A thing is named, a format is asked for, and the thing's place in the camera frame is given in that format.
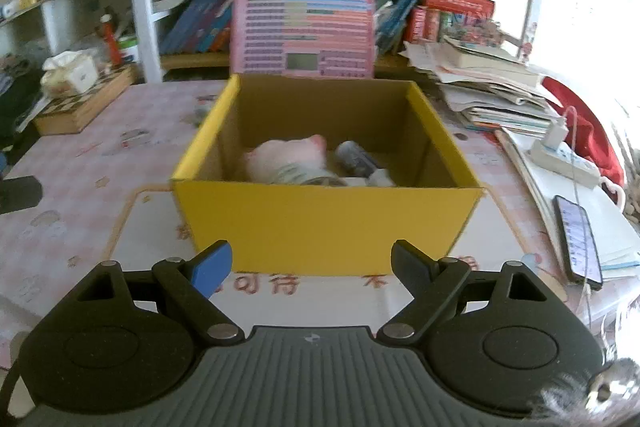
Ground pink plush toy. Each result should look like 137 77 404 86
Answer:
244 134 326 183

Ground silver spray bottle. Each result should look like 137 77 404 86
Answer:
334 141 395 187

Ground clear tape roll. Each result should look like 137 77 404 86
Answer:
268 162 346 187

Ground wooden chess box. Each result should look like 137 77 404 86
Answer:
34 65 137 136

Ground yellow cardboard box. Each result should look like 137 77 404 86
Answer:
171 75 482 277

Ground pile of clothes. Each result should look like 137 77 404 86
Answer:
0 54 41 148

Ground tissue pack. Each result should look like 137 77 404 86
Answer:
40 51 99 98

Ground smartphone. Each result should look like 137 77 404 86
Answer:
552 195 603 291

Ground red pen toy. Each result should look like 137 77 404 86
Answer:
100 13 122 68

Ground white power strip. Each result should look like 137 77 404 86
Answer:
528 140 601 188

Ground stack of papers and books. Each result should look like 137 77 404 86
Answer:
402 42 559 138

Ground red bag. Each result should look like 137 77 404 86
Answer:
541 76 624 186

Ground row of blue books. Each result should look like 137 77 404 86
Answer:
158 0 233 55

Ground red books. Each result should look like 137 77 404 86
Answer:
404 0 495 43

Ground pink learning tablet board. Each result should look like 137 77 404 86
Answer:
229 0 376 79

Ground white charging cable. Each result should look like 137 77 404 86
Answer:
544 105 597 327

